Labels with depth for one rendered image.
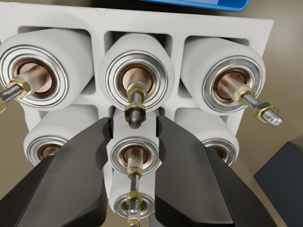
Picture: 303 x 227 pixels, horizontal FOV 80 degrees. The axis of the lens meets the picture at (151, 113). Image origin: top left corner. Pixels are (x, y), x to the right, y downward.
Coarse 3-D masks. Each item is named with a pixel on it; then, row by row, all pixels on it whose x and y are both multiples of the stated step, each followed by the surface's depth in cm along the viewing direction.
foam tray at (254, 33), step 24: (0, 24) 25; (24, 24) 25; (48, 24) 25; (72, 24) 25; (96, 24) 25; (120, 24) 25; (144, 24) 26; (168, 24) 26; (192, 24) 26; (216, 24) 26; (240, 24) 26; (264, 24) 26; (96, 48) 27; (168, 48) 31; (264, 48) 28; (96, 72) 28; (96, 96) 30; (240, 120) 34
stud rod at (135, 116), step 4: (132, 96) 17; (136, 96) 17; (140, 96) 18; (132, 100) 17; (136, 100) 16; (140, 100) 17; (132, 112) 14; (136, 112) 14; (132, 116) 14; (136, 116) 14; (140, 116) 14; (132, 120) 13; (136, 120) 13; (140, 120) 14; (132, 124) 14; (136, 124) 14; (140, 124) 14; (132, 128) 14; (136, 128) 14
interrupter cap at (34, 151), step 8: (40, 136) 25; (48, 136) 25; (56, 136) 25; (32, 144) 25; (40, 144) 25; (48, 144) 26; (56, 144) 25; (32, 152) 26; (40, 152) 26; (32, 160) 27; (40, 160) 27
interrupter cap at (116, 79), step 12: (120, 60) 20; (132, 60) 21; (144, 60) 21; (156, 60) 21; (108, 72) 21; (120, 72) 21; (132, 72) 21; (144, 72) 22; (156, 72) 21; (108, 84) 22; (120, 84) 22; (156, 84) 22; (120, 96) 23; (156, 96) 23
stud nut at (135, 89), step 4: (132, 88) 18; (136, 88) 18; (140, 88) 18; (128, 92) 18; (132, 92) 18; (136, 92) 18; (140, 92) 18; (144, 92) 18; (128, 96) 18; (144, 96) 18; (144, 100) 18
